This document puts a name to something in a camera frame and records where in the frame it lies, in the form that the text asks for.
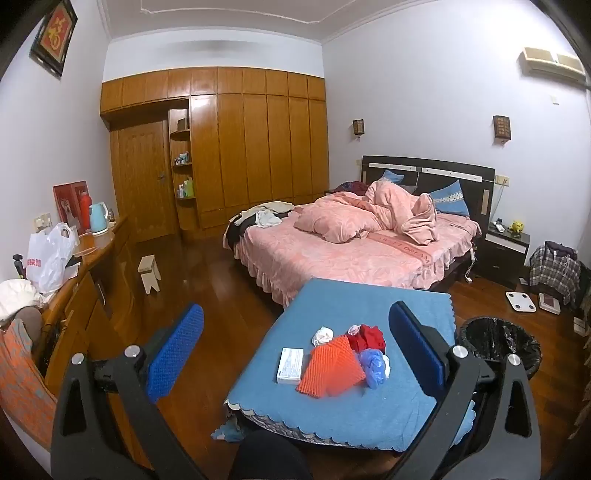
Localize orange patterned cloth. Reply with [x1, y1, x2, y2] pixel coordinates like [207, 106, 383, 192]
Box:
[0, 318, 58, 450]

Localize white cloth bundle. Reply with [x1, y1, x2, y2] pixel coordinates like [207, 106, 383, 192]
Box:
[0, 279, 42, 321]

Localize dark wooden bed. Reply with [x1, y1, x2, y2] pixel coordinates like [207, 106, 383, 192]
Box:
[224, 154, 497, 308]

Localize blue table cloth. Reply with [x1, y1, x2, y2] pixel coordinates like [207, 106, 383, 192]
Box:
[211, 278, 476, 453]

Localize waste bin with black bag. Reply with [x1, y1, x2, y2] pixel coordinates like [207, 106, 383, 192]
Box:
[455, 316, 542, 381]

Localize small white cardboard box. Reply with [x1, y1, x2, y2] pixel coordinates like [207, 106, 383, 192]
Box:
[276, 347, 305, 385]

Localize black nightstand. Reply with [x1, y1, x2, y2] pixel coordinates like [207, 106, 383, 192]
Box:
[475, 226, 531, 289]

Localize white bathroom scale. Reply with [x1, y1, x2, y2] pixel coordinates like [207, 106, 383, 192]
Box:
[505, 291, 537, 313]

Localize wooden dresser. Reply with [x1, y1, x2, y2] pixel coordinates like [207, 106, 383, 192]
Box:
[28, 215, 139, 416]

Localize orange knitted cloth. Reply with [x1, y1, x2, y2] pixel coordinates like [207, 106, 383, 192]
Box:
[295, 335, 368, 398]

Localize red cloth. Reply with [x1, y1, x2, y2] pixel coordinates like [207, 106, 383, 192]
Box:
[346, 324, 387, 354]

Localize blue crumpled plastic cover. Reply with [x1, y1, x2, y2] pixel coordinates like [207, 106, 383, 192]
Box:
[359, 348, 391, 391]

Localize plaid bag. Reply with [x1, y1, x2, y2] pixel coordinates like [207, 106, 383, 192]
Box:
[529, 241, 581, 309]

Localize black framed wall picture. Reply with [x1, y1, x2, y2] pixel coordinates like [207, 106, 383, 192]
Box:
[30, 0, 78, 77]

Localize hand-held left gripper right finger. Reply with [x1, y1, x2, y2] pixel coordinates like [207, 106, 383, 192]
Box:
[389, 301, 542, 480]

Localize wooden door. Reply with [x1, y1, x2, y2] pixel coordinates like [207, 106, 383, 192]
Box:
[110, 117, 178, 243]

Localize pile of light clothes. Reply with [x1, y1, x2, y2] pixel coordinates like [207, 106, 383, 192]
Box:
[231, 200, 296, 229]

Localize large blue pillow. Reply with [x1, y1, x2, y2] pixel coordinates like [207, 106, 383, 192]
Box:
[433, 180, 471, 217]

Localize wooden wardrobe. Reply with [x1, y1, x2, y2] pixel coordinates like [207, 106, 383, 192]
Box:
[99, 67, 329, 241]

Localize pink duvet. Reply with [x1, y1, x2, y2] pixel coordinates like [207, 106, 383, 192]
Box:
[294, 180, 439, 245]

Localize small wooden stool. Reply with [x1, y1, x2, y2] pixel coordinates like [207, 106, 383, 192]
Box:
[137, 254, 162, 295]

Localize white air conditioner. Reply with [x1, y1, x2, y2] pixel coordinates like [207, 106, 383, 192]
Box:
[521, 46, 587, 86]

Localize light blue electric kettle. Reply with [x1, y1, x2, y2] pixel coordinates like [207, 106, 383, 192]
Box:
[89, 202, 110, 236]

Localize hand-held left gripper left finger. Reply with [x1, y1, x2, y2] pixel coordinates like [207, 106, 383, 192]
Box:
[50, 303, 206, 480]

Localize white plastic bag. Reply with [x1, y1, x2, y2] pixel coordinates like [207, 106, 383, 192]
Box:
[25, 222, 79, 294]

